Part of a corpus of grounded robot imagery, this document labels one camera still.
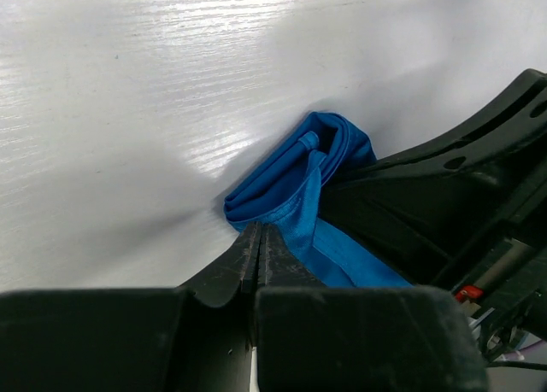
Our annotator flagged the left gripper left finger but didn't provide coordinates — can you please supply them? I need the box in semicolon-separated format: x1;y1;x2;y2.
1;223;262;391

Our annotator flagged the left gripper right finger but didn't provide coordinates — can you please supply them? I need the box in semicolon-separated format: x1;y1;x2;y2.
255;225;487;391

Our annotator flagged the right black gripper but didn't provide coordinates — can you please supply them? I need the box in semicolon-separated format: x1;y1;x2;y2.
320;169;546;362

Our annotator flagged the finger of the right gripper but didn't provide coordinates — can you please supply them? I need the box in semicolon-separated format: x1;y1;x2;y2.
332;69;546;196

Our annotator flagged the blue cloth napkin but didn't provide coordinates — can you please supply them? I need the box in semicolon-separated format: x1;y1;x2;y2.
223;112;409;288

